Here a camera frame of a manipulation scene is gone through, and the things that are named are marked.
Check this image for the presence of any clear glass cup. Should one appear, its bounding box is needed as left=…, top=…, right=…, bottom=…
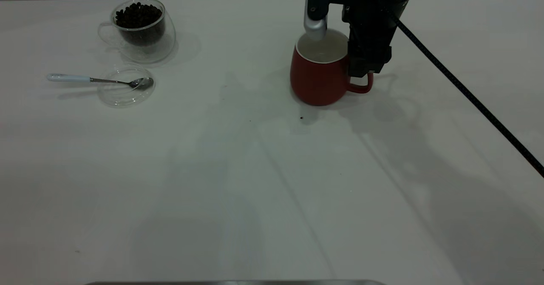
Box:
left=97, top=0, right=176, bottom=64

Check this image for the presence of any dark coffee beans pile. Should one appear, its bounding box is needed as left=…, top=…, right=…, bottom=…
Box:
left=115, top=2, right=166, bottom=47

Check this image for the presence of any black braided cable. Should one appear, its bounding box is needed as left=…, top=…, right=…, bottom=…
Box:
left=389, top=4, right=544, bottom=179

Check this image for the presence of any red ceramic mug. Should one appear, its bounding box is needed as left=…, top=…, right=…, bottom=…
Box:
left=290, top=29, right=374, bottom=107

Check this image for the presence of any clear round lid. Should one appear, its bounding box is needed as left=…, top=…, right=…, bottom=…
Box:
left=97, top=64, right=156, bottom=108

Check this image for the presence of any metal spoon pale blue handle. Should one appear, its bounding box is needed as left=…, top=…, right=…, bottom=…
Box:
left=47, top=73, right=154, bottom=91

